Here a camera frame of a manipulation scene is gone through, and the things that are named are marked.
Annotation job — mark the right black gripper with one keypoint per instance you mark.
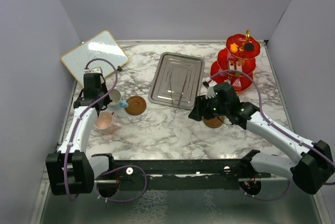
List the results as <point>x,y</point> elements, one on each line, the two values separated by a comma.
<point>200,108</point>

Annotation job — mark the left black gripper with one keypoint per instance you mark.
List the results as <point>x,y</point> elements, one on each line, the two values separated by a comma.
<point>104,86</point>

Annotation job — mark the white mug blue handle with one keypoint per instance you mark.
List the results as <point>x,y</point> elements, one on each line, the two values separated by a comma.
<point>117,100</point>

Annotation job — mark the brown wooden coaster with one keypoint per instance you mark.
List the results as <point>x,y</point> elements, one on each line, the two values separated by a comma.
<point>215,122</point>
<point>136,105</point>

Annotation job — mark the pink heart-shaped cake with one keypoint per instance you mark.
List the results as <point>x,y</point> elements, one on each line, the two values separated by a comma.
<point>237,85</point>

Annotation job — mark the pink mug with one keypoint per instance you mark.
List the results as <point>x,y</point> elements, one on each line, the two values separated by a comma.
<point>106,124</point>

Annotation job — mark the brown layered cake slice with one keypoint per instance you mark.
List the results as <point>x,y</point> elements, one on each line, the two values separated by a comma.
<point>231,65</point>

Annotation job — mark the red three-tier cake stand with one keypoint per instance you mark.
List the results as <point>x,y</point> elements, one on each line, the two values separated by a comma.
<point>247,58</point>

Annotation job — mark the metal tongs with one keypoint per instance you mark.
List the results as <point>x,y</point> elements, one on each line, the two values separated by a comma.
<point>176,86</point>

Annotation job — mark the stainless steel tray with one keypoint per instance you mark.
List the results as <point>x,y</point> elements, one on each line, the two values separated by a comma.
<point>194,66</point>

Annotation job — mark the orange fish-shaped pastry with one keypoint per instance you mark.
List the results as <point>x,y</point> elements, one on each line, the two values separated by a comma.
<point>234,48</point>

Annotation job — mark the black round cookie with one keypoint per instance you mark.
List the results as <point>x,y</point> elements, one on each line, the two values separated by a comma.
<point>249,46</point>

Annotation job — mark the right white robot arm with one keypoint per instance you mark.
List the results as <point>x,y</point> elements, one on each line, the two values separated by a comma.
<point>309,164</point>

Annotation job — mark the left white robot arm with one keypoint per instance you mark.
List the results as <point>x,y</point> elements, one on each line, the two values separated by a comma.
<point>69,170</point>

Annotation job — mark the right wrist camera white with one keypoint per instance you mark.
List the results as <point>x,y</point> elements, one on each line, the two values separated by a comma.
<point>210,88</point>

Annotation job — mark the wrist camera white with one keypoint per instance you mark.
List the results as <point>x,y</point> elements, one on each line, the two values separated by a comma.
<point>210,88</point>
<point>93,70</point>

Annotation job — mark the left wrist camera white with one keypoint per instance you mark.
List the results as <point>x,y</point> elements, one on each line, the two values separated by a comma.
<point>93,70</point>

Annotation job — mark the whiteboard with yellow frame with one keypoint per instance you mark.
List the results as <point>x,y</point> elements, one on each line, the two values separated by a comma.
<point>99,51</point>

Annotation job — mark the black mounting rail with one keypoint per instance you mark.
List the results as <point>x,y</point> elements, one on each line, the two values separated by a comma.
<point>172,175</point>

